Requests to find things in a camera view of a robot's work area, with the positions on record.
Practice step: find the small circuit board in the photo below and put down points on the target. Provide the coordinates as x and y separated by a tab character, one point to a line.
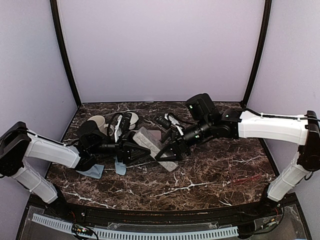
80	230

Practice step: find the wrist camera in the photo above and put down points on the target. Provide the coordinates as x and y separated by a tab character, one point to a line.
169	122
123	125

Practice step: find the white bowl dark exterior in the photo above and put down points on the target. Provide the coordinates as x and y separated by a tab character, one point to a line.
134	119

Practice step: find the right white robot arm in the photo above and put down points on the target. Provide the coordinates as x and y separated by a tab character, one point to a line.
303	130

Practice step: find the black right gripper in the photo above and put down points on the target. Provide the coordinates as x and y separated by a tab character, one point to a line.
177	145

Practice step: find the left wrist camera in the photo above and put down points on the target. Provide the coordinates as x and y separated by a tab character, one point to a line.
123	125

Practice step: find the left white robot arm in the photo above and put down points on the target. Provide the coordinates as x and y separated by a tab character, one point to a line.
19	142

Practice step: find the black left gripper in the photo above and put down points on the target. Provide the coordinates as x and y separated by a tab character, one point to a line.
121	143

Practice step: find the black front table rail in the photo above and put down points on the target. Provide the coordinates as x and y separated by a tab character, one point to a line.
101	215

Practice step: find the beige ceramic mug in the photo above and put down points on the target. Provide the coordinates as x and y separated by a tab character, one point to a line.
101	122

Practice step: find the black frame post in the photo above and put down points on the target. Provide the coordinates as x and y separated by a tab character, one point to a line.
63	52
258	53

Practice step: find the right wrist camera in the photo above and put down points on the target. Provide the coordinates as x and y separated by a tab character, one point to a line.
169	122

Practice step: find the light blue cleaning cloth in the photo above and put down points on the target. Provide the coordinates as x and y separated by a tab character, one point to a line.
120	167

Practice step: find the black frame right post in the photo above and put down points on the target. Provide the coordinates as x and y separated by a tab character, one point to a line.
258	53

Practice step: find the grey case teal lining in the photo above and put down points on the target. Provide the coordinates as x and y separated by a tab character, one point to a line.
154	147

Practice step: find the black frame left post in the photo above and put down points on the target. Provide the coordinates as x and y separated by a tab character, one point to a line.
63	52

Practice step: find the pink glasses case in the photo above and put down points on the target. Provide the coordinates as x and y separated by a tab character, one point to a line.
144	135

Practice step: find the clear pink sunglasses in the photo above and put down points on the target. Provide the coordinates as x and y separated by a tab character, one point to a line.
241	173

